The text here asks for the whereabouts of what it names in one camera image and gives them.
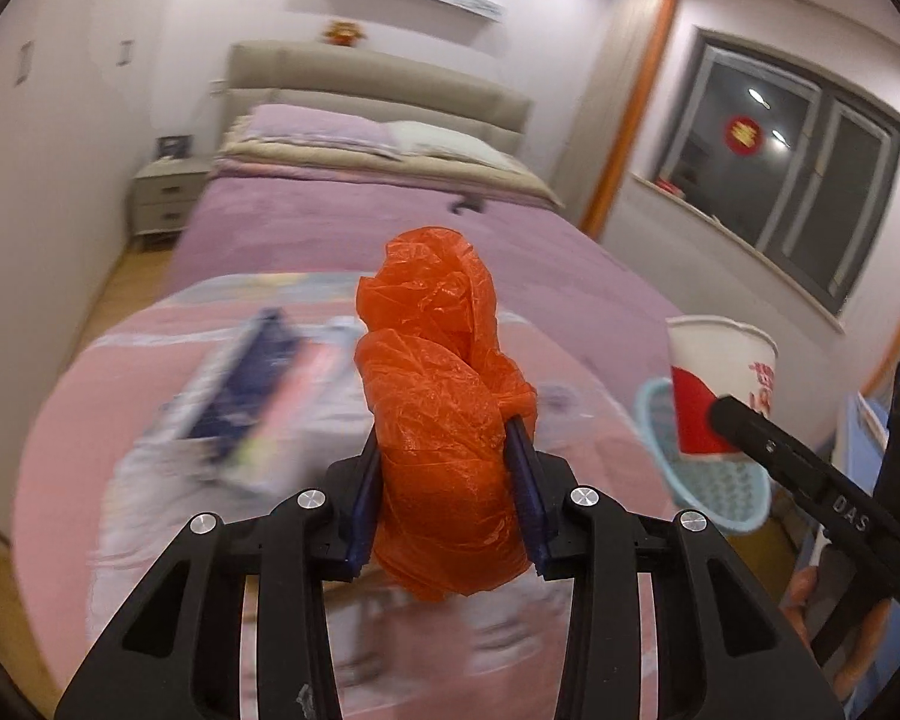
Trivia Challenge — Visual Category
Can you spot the beige folded quilt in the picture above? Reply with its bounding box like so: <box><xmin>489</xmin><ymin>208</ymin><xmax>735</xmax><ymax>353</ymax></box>
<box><xmin>214</xmin><ymin>136</ymin><xmax>563</xmax><ymax>207</ymax></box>

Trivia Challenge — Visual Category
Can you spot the purple pillow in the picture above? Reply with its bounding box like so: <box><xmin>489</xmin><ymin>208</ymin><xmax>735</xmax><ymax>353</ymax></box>
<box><xmin>229</xmin><ymin>105</ymin><xmax>398</xmax><ymax>158</ymax></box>

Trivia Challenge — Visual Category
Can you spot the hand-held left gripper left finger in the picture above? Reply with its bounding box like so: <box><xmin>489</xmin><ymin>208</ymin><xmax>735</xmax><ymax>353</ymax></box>
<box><xmin>56</xmin><ymin>427</ymin><xmax>383</xmax><ymax>720</ymax></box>

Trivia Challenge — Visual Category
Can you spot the red and white paper cup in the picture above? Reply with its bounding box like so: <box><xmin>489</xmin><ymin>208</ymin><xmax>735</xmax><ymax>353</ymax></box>
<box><xmin>665</xmin><ymin>315</ymin><xmax>779</xmax><ymax>460</ymax></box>

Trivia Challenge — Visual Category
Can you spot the light blue board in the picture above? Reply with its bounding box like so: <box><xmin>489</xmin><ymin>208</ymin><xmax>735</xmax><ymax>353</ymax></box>
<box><xmin>844</xmin><ymin>390</ymin><xmax>890</xmax><ymax>511</ymax></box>

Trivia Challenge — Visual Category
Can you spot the beige padded headboard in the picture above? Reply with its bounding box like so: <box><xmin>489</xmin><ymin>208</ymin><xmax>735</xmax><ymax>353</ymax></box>
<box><xmin>227</xmin><ymin>41</ymin><xmax>533</xmax><ymax>158</ymax></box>

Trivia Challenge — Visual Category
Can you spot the light blue plastic basket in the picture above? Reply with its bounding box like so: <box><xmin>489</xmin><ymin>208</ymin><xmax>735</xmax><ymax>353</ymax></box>
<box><xmin>636</xmin><ymin>379</ymin><xmax>772</xmax><ymax>537</ymax></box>

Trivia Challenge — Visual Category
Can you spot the orange plastic bag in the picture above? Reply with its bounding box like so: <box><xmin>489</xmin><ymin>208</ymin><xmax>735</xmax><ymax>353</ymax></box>
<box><xmin>354</xmin><ymin>225</ymin><xmax>539</xmax><ymax>602</ymax></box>

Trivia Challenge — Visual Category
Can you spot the beige nightstand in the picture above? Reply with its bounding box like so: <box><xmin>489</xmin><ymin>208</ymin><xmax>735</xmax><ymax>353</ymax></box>
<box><xmin>131</xmin><ymin>157</ymin><xmax>212</xmax><ymax>252</ymax></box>

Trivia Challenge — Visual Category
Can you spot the red window decoration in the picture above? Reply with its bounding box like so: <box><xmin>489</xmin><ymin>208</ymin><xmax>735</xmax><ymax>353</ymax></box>
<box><xmin>726</xmin><ymin>114</ymin><xmax>762</xmax><ymax>152</ymax></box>

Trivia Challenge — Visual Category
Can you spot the white and pink packet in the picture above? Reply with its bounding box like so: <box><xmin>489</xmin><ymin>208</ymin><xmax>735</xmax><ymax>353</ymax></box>
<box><xmin>240</xmin><ymin>319</ymin><xmax>365</xmax><ymax>492</ymax></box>

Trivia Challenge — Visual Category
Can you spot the dark framed window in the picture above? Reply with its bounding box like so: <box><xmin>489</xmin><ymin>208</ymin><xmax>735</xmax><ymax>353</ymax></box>
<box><xmin>656</xmin><ymin>26</ymin><xmax>900</xmax><ymax>316</ymax></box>

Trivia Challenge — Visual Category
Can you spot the purple fleece blanket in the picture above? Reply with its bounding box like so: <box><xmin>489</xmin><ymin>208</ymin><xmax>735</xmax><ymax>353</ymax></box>
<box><xmin>161</xmin><ymin>176</ymin><xmax>683</xmax><ymax>361</ymax></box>

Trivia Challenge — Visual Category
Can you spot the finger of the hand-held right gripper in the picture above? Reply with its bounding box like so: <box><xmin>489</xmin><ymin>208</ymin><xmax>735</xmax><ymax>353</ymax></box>
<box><xmin>709</xmin><ymin>396</ymin><xmax>900</xmax><ymax>665</ymax></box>

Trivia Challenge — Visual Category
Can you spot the white patterned pillow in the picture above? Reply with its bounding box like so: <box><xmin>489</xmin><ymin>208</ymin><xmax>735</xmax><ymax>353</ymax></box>
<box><xmin>386</xmin><ymin>120</ymin><xmax>522</xmax><ymax>166</ymax></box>

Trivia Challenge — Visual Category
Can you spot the dark blue packet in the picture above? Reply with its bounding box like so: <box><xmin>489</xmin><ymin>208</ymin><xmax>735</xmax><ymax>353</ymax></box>
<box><xmin>187</xmin><ymin>307</ymin><xmax>305</xmax><ymax>466</ymax></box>

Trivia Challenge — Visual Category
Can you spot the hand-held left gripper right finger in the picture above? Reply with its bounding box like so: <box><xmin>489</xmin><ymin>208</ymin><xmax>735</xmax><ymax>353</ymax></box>
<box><xmin>504</xmin><ymin>418</ymin><xmax>845</xmax><ymax>720</ymax></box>

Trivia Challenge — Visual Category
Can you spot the white wardrobe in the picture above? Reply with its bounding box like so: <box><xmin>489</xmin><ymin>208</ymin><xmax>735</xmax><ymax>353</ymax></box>
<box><xmin>0</xmin><ymin>0</ymin><xmax>158</xmax><ymax>541</ymax></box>

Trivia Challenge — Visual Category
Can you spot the beige curtain with orange trim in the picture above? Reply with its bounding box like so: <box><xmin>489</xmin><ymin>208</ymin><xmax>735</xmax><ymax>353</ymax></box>
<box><xmin>577</xmin><ymin>0</ymin><xmax>680</xmax><ymax>241</ymax></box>

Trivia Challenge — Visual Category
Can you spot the pink printed blanket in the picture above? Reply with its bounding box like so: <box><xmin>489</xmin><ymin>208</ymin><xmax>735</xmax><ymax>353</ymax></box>
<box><xmin>11</xmin><ymin>270</ymin><xmax>691</xmax><ymax>698</ymax></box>

